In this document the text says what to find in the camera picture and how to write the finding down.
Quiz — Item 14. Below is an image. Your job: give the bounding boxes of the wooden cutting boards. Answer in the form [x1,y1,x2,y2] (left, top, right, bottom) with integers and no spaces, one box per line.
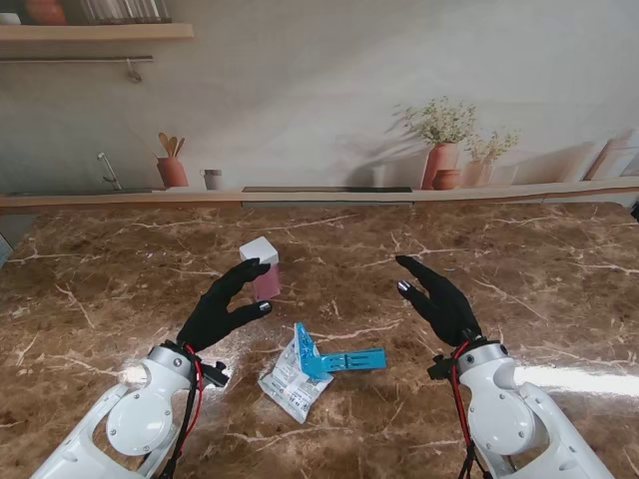
[581,128,639,182]

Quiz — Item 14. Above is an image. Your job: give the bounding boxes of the wooden counter ledge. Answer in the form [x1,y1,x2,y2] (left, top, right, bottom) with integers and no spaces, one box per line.
[0,177,639,217]

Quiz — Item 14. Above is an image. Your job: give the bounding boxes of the small terracotta pot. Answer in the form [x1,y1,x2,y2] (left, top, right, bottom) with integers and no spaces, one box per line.
[431,168,463,192]

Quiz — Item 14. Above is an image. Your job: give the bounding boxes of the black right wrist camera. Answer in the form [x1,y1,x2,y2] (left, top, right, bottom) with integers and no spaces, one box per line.
[426,354,458,383]

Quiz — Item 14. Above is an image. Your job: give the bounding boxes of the terracotta utensil pot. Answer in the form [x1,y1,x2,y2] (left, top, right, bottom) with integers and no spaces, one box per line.
[157,132,191,189]

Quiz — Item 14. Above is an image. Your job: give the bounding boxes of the blue plastic bag clip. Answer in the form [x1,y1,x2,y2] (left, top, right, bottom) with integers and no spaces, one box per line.
[294,322,388,381]

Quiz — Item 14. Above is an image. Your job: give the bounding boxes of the clear bottle with pink seasoning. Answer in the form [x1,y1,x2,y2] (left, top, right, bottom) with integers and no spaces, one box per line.
[251,261,282,302]

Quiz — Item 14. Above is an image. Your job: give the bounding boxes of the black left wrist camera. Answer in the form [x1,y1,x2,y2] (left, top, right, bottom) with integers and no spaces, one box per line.
[202,361,232,389]

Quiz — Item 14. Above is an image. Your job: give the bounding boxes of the white and blue salt bag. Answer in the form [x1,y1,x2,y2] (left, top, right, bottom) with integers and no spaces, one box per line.
[258,322,334,424]

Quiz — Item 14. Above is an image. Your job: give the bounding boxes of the red black right arm cables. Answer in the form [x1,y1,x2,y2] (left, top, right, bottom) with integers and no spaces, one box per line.
[448,341,493,479]

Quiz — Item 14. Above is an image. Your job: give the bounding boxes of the metal hanging rail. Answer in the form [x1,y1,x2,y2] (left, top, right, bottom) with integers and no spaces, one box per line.
[0,54,155,84]

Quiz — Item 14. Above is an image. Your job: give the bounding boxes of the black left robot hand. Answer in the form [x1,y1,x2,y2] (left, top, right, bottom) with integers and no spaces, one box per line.
[177,257,275,353]

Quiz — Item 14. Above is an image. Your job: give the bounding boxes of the red black left arm cables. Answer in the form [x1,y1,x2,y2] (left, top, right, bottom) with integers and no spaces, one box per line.
[142,343,206,479]

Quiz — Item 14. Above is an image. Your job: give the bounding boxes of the chrome faucet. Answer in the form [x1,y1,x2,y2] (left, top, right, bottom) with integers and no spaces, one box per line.
[96,152,124,192]

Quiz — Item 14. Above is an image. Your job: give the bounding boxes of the white square bottle cap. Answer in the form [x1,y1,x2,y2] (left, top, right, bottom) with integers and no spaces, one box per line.
[239,238,280,265]

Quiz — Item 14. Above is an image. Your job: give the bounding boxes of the row of glass jars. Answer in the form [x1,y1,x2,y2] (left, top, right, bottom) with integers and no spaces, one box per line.
[78,0,174,25]

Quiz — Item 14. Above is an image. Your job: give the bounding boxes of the terracotta jar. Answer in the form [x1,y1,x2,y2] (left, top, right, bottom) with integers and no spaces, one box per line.
[24,0,68,26]

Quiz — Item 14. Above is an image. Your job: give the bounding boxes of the wooden wall shelf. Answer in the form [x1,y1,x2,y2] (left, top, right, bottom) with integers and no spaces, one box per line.
[0,23,195,42]

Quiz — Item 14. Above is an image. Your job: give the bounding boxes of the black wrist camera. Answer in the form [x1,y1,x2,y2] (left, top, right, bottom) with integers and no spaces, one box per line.
[202,361,232,389]
[426,354,458,383]

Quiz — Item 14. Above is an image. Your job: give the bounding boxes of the tall terracotta flower vase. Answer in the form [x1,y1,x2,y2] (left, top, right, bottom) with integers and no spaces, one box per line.
[391,97,478,191]

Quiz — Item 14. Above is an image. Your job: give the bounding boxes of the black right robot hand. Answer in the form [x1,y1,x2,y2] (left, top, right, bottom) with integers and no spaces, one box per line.
[394,254,483,348]

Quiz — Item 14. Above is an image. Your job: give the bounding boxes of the red black arm cables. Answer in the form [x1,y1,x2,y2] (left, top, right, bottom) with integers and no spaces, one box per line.
[448,341,493,479]
[142,343,206,479]

